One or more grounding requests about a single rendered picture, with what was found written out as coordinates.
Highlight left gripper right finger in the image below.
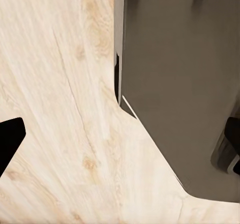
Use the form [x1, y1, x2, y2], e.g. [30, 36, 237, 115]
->
[224, 117, 240, 157]

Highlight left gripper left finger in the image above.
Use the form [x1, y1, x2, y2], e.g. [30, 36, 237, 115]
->
[0, 117, 26, 177]

